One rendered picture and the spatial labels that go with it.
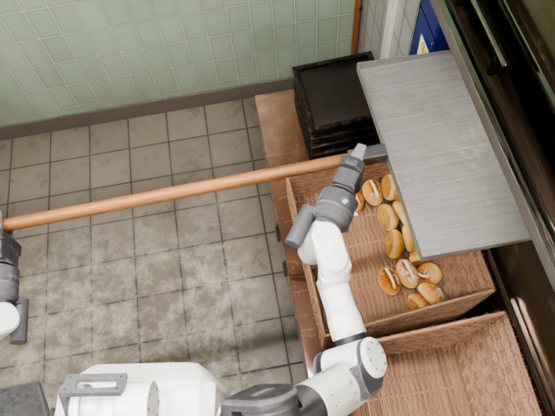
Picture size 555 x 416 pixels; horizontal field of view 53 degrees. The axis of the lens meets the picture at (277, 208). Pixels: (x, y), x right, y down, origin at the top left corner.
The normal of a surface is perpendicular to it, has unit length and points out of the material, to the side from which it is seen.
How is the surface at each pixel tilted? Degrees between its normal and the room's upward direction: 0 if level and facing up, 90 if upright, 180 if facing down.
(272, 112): 0
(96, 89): 90
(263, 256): 0
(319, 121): 0
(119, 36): 90
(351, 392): 52
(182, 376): 45
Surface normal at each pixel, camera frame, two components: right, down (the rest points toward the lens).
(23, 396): 0.23, -0.88
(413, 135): -0.07, -0.47
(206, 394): 0.62, -0.38
